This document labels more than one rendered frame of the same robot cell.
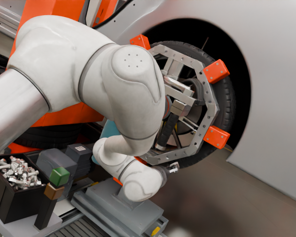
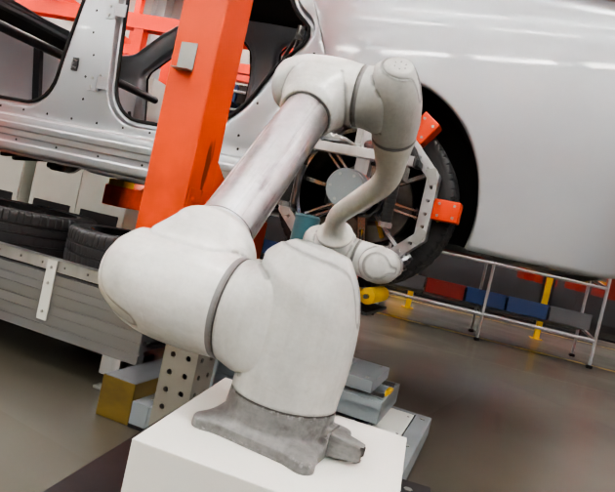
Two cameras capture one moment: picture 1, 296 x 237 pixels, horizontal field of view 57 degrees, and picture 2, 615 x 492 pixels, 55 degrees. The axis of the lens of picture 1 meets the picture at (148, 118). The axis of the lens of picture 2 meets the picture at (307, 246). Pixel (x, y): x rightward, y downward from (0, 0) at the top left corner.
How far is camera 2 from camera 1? 87 cm
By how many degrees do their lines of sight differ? 12
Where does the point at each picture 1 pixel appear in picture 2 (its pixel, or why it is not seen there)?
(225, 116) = (450, 185)
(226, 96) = (444, 159)
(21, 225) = not seen: hidden behind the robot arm
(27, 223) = not seen: hidden behind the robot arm
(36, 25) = (298, 61)
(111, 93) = (387, 95)
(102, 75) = (377, 82)
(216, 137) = (447, 209)
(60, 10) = (217, 85)
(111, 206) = not seen: hidden behind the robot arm
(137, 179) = (377, 251)
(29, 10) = (175, 93)
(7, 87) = (305, 103)
